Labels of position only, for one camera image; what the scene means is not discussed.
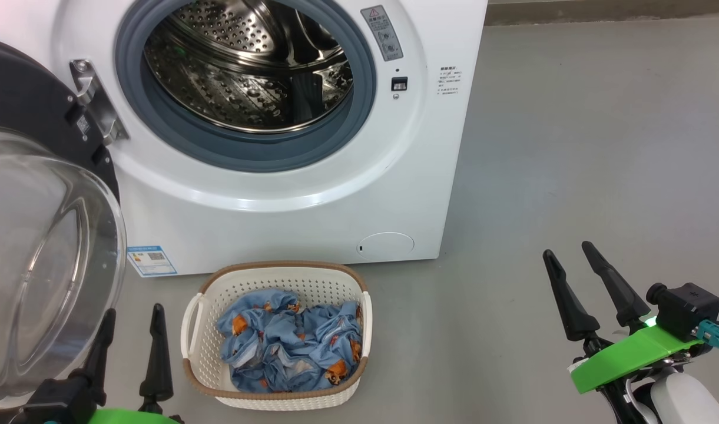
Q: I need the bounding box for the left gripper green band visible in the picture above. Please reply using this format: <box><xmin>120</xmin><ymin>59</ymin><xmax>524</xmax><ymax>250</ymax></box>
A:
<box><xmin>82</xmin><ymin>304</ymin><xmax>183</xmax><ymax>424</ymax></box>

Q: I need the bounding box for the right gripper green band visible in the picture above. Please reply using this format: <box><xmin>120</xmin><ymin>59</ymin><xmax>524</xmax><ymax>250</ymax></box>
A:
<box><xmin>542</xmin><ymin>241</ymin><xmax>704</xmax><ymax>424</ymax></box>

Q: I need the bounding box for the blue garment orange print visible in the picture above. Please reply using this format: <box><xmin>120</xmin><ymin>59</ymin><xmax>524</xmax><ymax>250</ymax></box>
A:
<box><xmin>259</xmin><ymin>302</ymin><xmax>363</xmax><ymax>393</ymax></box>
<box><xmin>216</xmin><ymin>288</ymin><xmax>304</xmax><ymax>383</ymax></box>

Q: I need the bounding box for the black washing machine door glass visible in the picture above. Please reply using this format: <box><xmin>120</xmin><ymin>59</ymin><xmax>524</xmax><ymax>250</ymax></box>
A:
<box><xmin>0</xmin><ymin>37</ymin><xmax>128</xmax><ymax>407</ymax></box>

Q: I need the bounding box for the white front-load washing machine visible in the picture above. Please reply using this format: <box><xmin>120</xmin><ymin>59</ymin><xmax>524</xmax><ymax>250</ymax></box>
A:
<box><xmin>0</xmin><ymin>0</ymin><xmax>489</xmax><ymax>277</ymax></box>

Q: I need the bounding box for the white laundry basket brown rim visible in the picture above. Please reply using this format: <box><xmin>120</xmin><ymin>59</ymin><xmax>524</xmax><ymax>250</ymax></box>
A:
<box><xmin>181</xmin><ymin>261</ymin><xmax>373</xmax><ymax>411</ymax></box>

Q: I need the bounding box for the grey rubber door gasket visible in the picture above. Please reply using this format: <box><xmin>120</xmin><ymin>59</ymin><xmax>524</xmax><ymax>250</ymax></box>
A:
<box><xmin>115</xmin><ymin>0</ymin><xmax>377</xmax><ymax>173</ymax></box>

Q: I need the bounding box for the metal door hinge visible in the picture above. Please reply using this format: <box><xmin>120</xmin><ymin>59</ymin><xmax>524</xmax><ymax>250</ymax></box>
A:
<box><xmin>69</xmin><ymin>59</ymin><xmax>130</xmax><ymax>147</ymax></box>

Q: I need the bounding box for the blue energy label sticker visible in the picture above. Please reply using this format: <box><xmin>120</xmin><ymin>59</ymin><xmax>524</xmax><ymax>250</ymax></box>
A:
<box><xmin>127</xmin><ymin>246</ymin><xmax>178</xmax><ymax>278</ymax></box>

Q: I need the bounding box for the round white filter cover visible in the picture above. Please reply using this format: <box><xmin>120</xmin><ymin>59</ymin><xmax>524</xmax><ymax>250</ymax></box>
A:
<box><xmin>357</xmin><ymin>232</ymin><xmax>415</xmax><ymax>261</ymax></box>

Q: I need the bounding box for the small printed text label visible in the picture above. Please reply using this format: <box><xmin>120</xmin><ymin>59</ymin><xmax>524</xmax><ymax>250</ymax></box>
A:
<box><xmin>437</xmin><ymin>66</ymin><xmax>461</xmax><ymax>97</ymax></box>

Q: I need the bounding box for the grey warning sticker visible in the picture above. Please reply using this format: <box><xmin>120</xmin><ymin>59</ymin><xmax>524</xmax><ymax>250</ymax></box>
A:
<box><xmin>360</xmin><ymin>5</ymin><xmax>405</xmax><ymax>62</ymax></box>

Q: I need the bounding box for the right teal connector black cable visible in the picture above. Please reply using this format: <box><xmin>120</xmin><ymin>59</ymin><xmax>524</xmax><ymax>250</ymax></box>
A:
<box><xmin>698</xmin><ymin>320</ymin><xmax>719</xmax><ymax>360</ymax></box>

